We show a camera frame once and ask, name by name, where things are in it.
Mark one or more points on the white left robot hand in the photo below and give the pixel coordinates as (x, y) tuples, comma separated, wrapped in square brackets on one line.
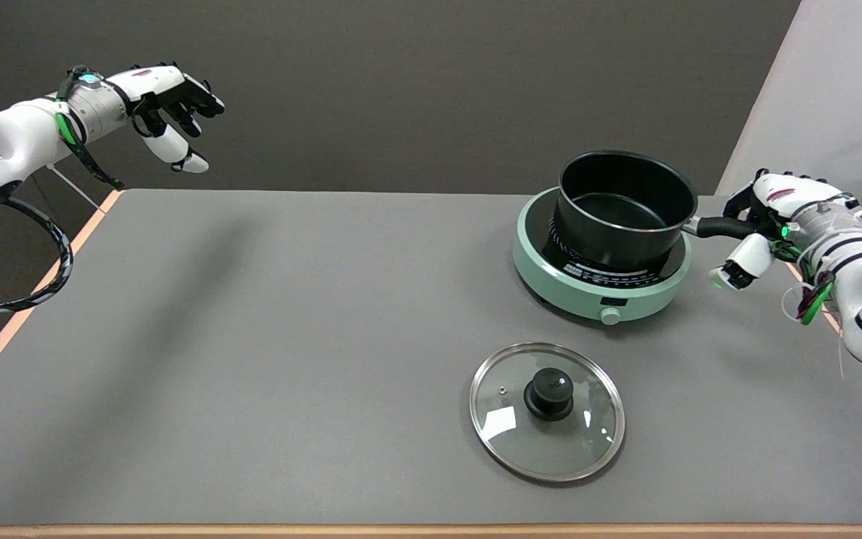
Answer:
[(154, 81)]

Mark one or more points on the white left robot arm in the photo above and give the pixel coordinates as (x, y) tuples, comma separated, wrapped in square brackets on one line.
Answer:
[(23, 135)]

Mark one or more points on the green induction cooker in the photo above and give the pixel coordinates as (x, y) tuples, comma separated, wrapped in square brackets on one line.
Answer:
[(573, 288)]

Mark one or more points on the glass lid with black knob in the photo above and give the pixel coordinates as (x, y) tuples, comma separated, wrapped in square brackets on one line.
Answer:
[(547, 412)]

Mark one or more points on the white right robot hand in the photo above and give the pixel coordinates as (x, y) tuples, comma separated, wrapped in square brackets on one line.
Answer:
[(794, 198)]

